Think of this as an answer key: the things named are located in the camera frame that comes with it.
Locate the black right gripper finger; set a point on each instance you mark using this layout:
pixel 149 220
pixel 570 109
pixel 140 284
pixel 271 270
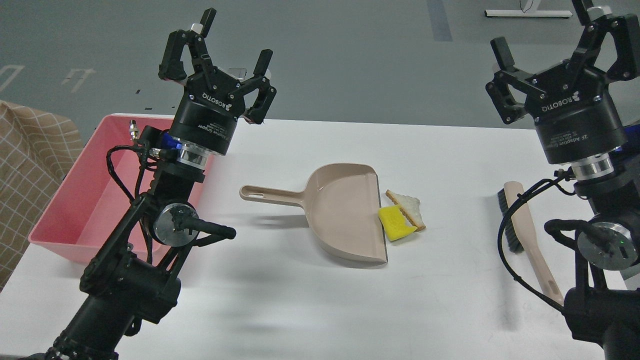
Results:
pixel 506 78
pixel 598 22

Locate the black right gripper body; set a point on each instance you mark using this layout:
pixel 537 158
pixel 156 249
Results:
pixel 575 117

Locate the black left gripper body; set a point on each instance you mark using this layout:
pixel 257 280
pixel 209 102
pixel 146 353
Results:
pixel 206 116

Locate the beige plastic dustpan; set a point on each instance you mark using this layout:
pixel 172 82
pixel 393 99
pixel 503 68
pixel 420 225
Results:
pixel 340 202

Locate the beige hand brush black bristles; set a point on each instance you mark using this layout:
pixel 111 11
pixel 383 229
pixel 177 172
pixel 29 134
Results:
pixel 521 237

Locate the toast bread slice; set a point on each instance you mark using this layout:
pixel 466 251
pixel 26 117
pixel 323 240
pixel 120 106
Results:
pixel 410 208

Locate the yellow sponge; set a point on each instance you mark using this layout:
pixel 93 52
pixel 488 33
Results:
pixel 395 224

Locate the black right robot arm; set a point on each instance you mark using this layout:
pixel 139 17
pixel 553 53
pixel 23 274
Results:
pixel 609 241

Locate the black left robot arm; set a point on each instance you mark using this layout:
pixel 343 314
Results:
pixel 134 276

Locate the pink plastic bin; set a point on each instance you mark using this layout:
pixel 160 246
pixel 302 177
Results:
pixel 89 204

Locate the white desk base foot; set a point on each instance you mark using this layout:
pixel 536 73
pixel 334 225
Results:
pixel 528 9

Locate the brown checkered cloth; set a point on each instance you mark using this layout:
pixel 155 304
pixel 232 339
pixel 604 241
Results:
pixel 37 150

